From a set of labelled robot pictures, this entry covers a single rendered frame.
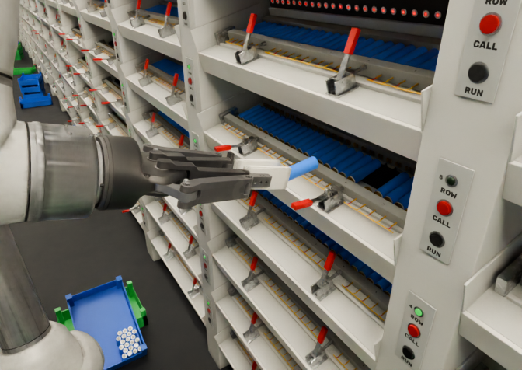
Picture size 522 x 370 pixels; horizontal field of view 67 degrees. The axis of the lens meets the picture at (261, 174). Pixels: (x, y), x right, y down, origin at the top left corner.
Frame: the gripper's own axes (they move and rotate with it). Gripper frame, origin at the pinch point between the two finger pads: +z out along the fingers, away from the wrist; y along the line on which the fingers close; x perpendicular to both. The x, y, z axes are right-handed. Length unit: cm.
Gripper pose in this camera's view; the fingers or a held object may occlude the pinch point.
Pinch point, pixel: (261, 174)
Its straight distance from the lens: 50.3
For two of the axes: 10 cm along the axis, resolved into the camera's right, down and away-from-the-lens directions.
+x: -2.3, 9.2, 3.1
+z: 8.1, 0.1, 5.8
